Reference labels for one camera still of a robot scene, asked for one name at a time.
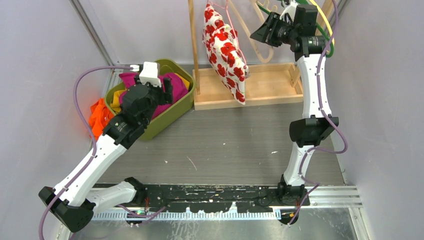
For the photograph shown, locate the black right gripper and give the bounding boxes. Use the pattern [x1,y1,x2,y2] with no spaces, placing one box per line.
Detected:
[249,11,298,48]

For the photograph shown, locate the magenta dress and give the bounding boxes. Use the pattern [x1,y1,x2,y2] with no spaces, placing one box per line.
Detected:
[116,72,190,119]

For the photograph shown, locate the wooden hanger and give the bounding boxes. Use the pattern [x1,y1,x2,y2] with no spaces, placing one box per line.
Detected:
[226,0,276,64]

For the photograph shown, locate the white red poppy garment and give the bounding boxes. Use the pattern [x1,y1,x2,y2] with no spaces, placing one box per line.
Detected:
[202,2,250,105]

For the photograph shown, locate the pink wire hanger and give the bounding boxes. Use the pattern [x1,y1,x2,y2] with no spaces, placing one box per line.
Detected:
[207,0,247,64]

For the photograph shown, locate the green plastic hanger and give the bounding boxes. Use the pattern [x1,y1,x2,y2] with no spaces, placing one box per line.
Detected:
[255,0,335,58]

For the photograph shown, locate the yellow pleated skirt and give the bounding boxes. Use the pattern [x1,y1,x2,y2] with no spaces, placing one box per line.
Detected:
[106,73,191,113]

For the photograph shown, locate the cream plastic hanger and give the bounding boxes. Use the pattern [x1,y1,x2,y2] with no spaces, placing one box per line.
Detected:
[308,0,334,36]

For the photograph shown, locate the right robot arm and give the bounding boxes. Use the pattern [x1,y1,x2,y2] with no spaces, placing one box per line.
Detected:
[250,0,339,206]

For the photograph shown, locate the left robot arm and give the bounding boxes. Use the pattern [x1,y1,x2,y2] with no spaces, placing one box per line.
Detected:
[38,77,173,233]

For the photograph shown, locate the green plastic bin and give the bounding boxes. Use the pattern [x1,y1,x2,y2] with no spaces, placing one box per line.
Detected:
[98,59,195,147]

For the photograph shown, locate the wooden clothes rack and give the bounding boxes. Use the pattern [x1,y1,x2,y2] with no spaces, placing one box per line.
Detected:
[188,0,303,111]

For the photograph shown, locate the orange object behind bin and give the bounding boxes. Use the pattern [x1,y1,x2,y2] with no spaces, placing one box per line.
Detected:
[88,98,115,141]

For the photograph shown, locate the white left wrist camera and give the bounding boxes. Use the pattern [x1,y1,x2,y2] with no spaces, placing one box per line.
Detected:
[138,61,162,87]

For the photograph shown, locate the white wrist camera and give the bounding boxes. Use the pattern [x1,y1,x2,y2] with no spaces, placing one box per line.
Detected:
[138,61,162,87]
[280,0,299,21]

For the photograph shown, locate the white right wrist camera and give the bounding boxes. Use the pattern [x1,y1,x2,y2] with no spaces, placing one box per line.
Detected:
[280,0,299,21]

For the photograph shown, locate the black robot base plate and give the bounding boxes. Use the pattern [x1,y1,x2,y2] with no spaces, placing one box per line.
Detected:
[126,184,310,213]

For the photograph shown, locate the aluminium rail frame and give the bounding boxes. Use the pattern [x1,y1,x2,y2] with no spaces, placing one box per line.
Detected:
[89,132,359,226]

